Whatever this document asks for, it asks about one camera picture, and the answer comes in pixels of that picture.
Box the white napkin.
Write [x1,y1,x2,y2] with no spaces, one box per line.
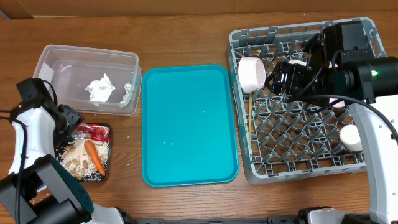
[119,82,132,108]
[85,74,116,102]

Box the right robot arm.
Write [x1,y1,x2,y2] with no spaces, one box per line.
[265,21,397,223]

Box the pile of food scraps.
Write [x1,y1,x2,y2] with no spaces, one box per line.
[55,139,111,182]

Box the large pink plate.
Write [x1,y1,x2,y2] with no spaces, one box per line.
[329,98,345,108]

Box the grey dishwasher rack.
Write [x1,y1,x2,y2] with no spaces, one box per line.
[226,21,366,184]

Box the bowl with food scraps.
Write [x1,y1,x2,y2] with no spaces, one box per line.
[238,57,266,93]

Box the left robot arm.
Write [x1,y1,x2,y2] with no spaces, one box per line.
[1,78,135,224]

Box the orange carrot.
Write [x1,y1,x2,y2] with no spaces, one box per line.
[84,140,106,176]

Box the red snack wrapper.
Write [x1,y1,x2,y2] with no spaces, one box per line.
[76,123,111,142]

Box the black plastic tray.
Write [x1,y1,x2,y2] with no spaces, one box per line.
[55,123,113,182]

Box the wooden chopstick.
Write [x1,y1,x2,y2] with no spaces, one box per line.
[248,93,252,142]

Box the clear plastic bin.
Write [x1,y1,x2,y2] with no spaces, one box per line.
[33,45,142,116]

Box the teal serving tray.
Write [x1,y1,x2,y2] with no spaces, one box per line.
[142,64,239,187]

